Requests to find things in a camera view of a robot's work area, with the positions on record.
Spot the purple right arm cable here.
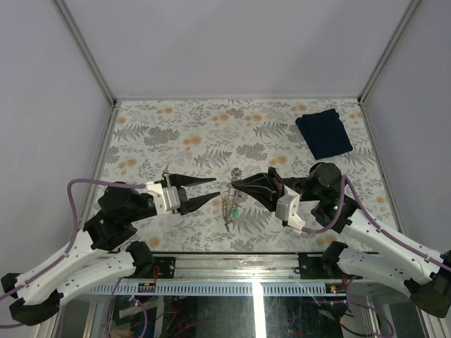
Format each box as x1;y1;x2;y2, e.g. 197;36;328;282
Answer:
302;175;451;265

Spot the large metal keyring disc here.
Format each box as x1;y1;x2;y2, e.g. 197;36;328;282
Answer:
221;167;242;233

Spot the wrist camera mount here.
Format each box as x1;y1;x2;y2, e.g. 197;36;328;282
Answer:
275;187;305;234
145;182;180;215

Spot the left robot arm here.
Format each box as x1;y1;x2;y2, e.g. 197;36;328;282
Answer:
1;174;219;328

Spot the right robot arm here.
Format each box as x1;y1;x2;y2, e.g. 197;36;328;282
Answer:
232;162;450;318

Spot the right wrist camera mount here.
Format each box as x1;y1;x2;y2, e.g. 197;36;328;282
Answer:
275;187;305;234

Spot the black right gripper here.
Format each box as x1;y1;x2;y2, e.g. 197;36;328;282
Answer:
232;166;324;212

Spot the key with black white tag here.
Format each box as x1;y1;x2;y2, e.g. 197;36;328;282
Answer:
162;163;170;177

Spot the metal base rail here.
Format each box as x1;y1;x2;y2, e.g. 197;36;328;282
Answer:
154;252;333;282

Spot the dark blue folded cloth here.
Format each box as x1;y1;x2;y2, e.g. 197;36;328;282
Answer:
295;108;353;160

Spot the white slotted cable duct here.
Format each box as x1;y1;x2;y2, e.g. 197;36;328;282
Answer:
85;280;345;296

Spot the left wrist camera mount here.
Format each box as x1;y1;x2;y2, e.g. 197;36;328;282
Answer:
145;182;180;215

